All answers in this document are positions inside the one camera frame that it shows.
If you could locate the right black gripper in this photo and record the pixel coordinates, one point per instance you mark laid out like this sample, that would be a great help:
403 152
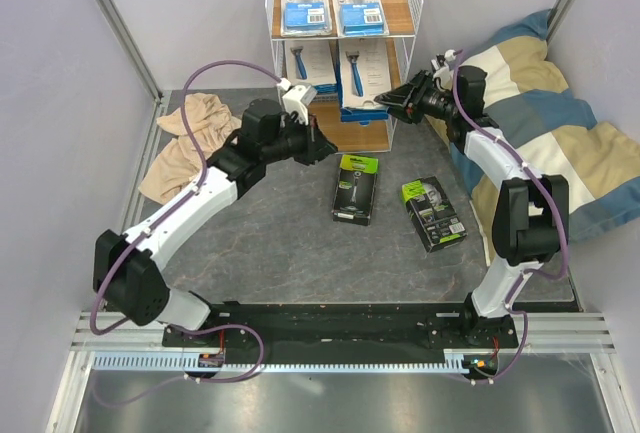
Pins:
405 100

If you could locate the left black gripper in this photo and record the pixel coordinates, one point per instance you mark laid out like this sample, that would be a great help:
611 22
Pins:
317 146

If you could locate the Harry's razor box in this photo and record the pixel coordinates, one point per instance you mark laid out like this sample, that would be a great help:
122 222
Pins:
311 62
363 74

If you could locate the Gillette razor white card pack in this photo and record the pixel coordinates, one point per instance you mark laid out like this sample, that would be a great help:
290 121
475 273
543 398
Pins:
360 18

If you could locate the blue Gillette razor blister pack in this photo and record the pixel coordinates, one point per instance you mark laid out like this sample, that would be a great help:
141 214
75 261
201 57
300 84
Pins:
301 18

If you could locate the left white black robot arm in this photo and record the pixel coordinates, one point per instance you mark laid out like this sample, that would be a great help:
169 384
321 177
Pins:
128 267

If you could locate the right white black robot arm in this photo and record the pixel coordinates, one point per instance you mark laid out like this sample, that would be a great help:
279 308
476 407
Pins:
530 223

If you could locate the black green Gillette razor box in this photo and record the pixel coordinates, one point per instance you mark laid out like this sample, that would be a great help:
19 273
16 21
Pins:
355 189

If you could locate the blue beige checkered pillow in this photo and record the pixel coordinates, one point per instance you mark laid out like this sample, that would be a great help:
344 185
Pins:
530 100

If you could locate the black green razor box portrait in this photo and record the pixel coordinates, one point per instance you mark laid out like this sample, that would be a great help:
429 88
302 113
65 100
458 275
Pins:
432 214

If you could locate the beige crumpled cloth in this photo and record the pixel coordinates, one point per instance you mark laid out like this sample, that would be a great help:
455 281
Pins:
178 163

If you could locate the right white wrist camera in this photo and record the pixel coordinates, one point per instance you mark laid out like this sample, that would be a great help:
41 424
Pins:
442 65

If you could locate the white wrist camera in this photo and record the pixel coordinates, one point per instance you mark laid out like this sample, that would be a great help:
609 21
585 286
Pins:
297 98
442 65

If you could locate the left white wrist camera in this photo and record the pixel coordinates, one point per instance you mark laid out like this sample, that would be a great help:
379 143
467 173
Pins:
297 98

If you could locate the white wire wooden shelf unit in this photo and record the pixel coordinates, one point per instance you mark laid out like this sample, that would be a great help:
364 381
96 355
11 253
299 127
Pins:
403 19

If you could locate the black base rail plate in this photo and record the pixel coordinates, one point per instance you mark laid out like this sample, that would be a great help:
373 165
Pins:
384 331

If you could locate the light blue slotted cable duct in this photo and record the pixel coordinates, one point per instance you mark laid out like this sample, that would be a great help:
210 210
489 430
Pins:
183 362

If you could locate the aluminium frame rail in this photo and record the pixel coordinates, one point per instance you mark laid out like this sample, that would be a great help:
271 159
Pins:
123 35

